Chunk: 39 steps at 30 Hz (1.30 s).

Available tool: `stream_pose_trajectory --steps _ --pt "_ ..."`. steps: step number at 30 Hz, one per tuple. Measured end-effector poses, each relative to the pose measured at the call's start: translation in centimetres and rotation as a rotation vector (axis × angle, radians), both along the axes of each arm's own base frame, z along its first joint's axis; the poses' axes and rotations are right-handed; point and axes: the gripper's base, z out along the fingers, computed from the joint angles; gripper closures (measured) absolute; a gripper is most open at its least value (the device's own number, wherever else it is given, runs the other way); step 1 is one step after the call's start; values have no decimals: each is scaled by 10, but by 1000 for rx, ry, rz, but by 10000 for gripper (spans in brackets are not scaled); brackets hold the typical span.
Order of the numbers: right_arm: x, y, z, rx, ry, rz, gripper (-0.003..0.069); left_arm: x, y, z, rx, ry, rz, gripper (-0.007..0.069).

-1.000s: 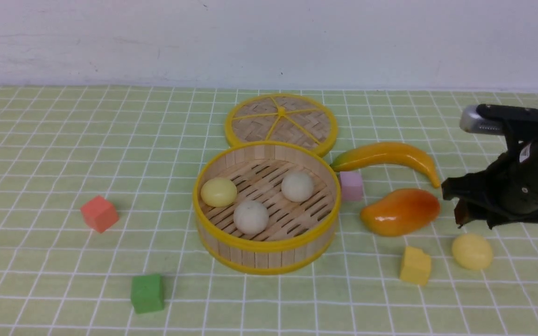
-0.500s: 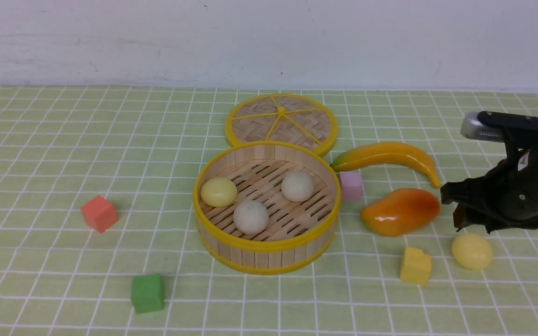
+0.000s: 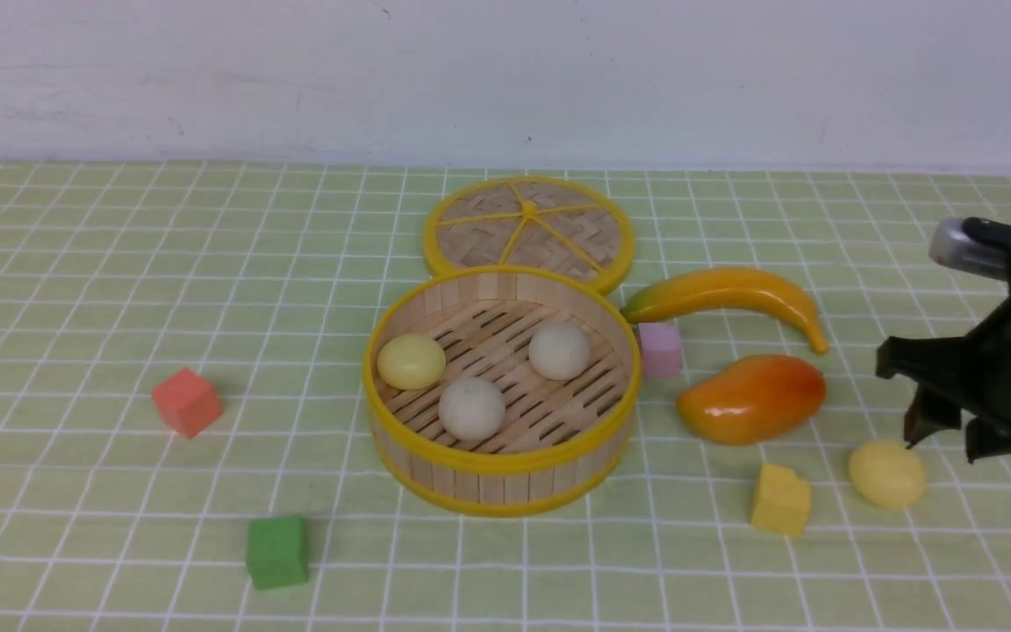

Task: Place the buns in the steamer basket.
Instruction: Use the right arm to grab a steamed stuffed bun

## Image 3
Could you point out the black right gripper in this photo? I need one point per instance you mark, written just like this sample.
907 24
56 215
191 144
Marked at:
971 371

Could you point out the yellow bun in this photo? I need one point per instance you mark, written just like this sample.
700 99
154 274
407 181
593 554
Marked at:
887 474
411 362

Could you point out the white bun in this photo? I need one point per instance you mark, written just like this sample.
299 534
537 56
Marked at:
559 350
472 409

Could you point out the bamboo steamer lid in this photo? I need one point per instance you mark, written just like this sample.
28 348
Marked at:
531 221

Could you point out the bamboo steamer tray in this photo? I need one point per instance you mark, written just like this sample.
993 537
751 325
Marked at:
557 441

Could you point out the yellow foam cube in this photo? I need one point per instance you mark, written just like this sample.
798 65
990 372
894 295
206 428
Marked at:
782 501

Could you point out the orange toy mango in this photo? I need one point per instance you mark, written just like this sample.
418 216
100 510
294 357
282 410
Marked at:
753 400

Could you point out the yellow toy banana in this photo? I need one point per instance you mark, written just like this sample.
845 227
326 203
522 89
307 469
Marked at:
745 288

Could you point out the pink foam cube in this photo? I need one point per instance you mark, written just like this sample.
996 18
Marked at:
661 349

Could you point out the green foam cube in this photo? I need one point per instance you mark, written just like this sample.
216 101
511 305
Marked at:
277 552

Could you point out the red foam cube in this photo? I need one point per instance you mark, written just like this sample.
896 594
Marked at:
187 403

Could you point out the green checkered tablecloth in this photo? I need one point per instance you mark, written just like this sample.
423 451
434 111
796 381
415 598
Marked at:
266 279

